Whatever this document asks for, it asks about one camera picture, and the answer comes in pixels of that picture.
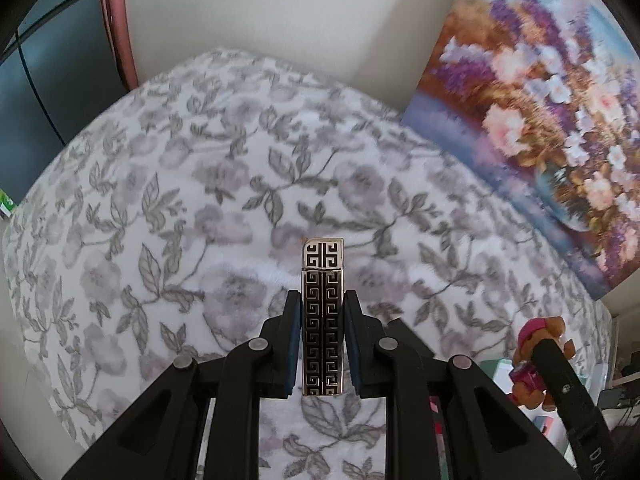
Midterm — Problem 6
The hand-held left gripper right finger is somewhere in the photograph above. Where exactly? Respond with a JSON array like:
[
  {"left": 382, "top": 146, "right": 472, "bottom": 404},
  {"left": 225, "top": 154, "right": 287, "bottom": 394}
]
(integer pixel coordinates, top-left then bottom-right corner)
[{"left": 342, "top": 290, "right": 577, "bottom": 480}]

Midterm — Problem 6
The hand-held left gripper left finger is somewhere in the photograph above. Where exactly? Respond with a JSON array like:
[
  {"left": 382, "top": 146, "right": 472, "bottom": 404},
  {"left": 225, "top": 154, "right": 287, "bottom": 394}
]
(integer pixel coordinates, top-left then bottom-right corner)
[{"left": 62, "top": 290, "right": 303, "bottom": 480}]

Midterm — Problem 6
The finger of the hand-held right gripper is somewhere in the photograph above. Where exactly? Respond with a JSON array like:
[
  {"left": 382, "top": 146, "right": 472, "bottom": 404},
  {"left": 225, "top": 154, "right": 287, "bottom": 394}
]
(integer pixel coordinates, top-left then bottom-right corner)
[{"left": 531, "top": 336, "right": 602, "bottom": 434}]

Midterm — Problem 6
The brown bear figurine pink hat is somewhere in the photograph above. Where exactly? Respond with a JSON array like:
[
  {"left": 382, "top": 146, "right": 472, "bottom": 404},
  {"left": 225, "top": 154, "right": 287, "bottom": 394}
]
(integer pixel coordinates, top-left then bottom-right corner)
[{"left": 507, "top": 315, "right": 577, "bottom": 412}]

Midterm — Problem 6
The grey floral blanket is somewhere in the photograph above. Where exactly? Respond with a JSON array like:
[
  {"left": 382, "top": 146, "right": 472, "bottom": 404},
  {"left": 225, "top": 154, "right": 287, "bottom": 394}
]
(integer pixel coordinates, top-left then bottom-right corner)
[{"left": 2, "top": 48, "right": 614, "bottom": 480}]

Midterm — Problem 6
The floral still-life painting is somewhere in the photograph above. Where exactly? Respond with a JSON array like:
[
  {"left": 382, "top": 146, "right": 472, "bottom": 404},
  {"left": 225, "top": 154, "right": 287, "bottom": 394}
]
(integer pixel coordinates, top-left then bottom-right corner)
[{"left": 402, "top": 0, "right": 640, "bottom": 302}]

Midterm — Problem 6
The green and white packet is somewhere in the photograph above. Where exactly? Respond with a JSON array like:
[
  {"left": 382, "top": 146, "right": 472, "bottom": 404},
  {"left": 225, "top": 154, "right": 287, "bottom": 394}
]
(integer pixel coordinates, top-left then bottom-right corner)
[{"left": 0, "top": 188, "right": 19, "bottom": 221}]

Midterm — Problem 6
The dark glass panel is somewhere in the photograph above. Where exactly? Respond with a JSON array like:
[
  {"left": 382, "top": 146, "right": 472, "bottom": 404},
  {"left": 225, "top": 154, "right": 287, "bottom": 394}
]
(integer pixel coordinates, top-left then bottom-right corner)
[{"left": 0, "top": 0, "right": 129, "bottom": 207}]

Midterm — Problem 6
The pink frame strip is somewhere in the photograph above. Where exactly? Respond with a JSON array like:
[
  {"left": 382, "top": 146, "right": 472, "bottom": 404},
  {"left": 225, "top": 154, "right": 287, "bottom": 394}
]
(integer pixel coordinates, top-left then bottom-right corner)
[{"left": 98, "top": 0, "right": 140, "bottom": 92}]

